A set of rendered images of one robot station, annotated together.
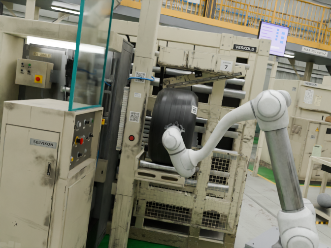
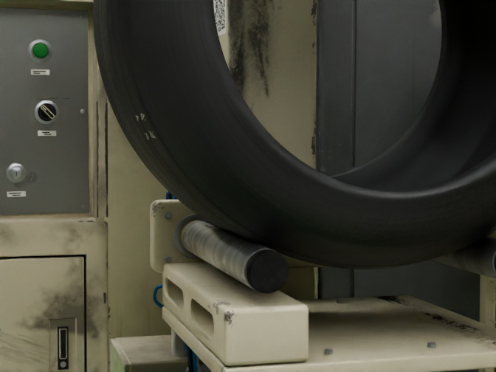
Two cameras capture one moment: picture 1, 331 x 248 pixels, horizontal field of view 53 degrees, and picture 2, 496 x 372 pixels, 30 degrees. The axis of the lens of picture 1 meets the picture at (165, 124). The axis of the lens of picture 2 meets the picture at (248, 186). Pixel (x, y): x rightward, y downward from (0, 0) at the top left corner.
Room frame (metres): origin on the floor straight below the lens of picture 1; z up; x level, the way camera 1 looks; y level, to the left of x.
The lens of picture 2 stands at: (1.99, -1.06, 1.03)
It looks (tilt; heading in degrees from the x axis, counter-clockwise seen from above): 3 degrees down; 70
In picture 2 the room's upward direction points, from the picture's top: straight up
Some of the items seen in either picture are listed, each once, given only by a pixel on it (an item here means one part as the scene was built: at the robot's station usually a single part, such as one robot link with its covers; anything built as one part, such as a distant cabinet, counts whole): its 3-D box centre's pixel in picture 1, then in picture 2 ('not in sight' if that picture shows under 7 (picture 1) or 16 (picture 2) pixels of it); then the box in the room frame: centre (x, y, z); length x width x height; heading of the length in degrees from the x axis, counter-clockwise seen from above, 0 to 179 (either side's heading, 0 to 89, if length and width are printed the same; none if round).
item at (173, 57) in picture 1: (196, 61); not in sight; (2.75, -0.18, 1.71); 0.61 x 0.25 x 0.15; 86
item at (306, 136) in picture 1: (311, 150); not in sight; (6.58, -2.99, 0.62); 0.91 x 0.58 x 1.25; 108
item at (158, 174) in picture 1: (160, 175); (225, 305); (2.33, -0.02, 0.84); 0.36 x 0.09 x 0.06; 86
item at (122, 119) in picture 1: (123, 118); not in sight; (2.44, 0.31, 1.19); 0.05 x 0.04 x 0.48; 176
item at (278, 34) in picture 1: (272, 39); not in sight; (6.20, -1.70, 2.60); 0.60 x 0.05 x 0.55; 108
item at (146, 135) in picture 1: (145, 132); not in sight; (2.86, 0.16, 1.05); 0.20 x 0.15 x 0.30; 86
